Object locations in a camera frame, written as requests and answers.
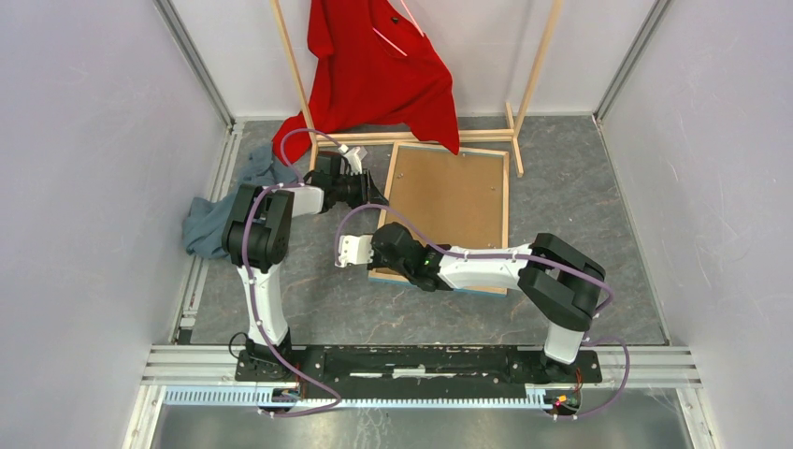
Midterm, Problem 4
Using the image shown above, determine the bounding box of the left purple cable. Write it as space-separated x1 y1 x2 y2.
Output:
238 128 343 419

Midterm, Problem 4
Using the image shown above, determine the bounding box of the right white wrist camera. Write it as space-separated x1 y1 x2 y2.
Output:
335 234 374 268

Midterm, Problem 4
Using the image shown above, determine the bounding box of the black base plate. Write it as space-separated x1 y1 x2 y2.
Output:
235 344 603 400

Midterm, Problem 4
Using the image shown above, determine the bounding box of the blue picture frame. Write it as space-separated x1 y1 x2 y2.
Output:
368 141 512 298

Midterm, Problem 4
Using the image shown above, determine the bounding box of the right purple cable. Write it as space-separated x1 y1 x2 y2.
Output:
333 203 632 420

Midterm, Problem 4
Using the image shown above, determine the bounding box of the red shirt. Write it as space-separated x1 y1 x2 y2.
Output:
307 0 460 154

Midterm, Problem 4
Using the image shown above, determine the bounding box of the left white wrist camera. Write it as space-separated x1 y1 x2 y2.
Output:
338 144 368 175

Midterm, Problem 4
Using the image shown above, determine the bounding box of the purple cable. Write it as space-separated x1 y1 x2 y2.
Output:
238 128 343 419
333 203 632 420

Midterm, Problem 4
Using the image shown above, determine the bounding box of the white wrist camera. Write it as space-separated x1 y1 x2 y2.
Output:
338 144 368 175
335 234 374 268

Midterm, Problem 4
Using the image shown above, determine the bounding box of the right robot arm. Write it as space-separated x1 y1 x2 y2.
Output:
369 223 613 382

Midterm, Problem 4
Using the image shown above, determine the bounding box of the white cable duct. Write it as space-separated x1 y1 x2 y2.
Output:
163 386 555 411

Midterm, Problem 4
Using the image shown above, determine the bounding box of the grey-blue cloth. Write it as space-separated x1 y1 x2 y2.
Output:
181 144 297 260

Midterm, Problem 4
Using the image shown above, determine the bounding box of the pink clothes hanger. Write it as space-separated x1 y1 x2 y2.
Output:
368 1 425 57

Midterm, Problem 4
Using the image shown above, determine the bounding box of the wooden clothes rack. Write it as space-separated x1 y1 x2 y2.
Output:
269 0 564 178

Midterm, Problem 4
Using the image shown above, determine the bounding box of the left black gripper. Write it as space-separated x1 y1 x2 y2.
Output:
332 169 388 210

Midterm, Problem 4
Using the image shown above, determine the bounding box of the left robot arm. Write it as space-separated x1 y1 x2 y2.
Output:
222 145 388 382

